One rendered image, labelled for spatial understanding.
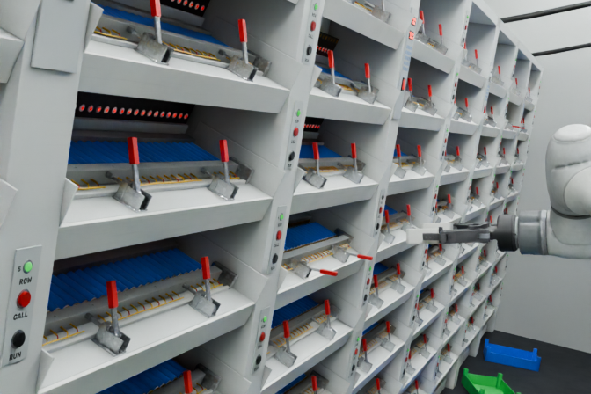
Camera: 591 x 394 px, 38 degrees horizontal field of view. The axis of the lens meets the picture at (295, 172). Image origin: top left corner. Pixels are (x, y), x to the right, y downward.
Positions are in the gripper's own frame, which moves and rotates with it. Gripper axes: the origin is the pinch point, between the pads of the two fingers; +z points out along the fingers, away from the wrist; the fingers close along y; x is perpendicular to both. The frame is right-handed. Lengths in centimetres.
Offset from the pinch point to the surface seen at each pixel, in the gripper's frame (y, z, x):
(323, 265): 2.9, 22.7, -7.4
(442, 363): 216, 39, -81
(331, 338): 13.3, 25.0, -26.2
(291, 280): -18.3, 22.2, -7.7
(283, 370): -16.3, 25.4, -26.6
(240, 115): -40, 22, 24
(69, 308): -85, 27, -2
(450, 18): 100, 10, 60
